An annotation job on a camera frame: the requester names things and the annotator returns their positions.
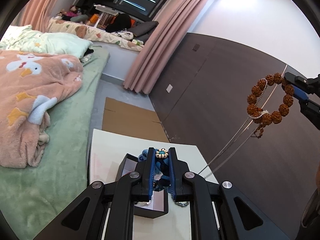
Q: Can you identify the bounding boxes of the brown rudraksha bead bracelet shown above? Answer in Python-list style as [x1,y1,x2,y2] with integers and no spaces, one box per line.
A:
[246,72,295,138]

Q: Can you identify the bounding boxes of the black jewelry box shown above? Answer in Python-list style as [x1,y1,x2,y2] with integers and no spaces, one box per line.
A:
[116,153,169,219]

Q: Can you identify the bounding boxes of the blue flower bead bracelet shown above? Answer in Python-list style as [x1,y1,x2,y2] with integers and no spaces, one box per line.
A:
[137,147,190,208]

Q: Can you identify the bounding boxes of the green bed sheet mattress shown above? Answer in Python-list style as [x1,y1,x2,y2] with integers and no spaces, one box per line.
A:
[1,46,110,239]

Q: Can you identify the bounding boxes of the white low table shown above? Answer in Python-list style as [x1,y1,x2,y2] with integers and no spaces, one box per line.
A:
[87,128,221,240]

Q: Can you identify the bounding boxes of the flattened cardboard sheet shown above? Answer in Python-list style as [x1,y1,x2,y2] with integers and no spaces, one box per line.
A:
[102,98,169,142]

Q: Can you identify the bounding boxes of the pink duck blanket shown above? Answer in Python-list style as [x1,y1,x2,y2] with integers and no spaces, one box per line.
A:
[1,50,84,168]

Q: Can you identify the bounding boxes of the pink curtain right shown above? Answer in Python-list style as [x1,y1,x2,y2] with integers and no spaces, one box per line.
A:
[123,0,208,94]

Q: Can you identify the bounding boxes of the pink curtain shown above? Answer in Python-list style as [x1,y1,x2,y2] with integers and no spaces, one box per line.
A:
[18,0,57,33]
[123,0,208,94]

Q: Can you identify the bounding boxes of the light green pillow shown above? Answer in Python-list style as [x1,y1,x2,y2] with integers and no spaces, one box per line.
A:
[1,25,93,59]

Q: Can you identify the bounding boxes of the patterned window bench cushion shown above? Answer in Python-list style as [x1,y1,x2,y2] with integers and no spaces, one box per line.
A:
[48,18,144,52]

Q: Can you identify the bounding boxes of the pink curtain left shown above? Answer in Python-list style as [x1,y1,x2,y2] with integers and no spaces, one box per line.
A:
[18,0,57,33]

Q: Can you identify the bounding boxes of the white wall switch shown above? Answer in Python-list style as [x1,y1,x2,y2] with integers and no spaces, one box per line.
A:
[166,84,173,93]

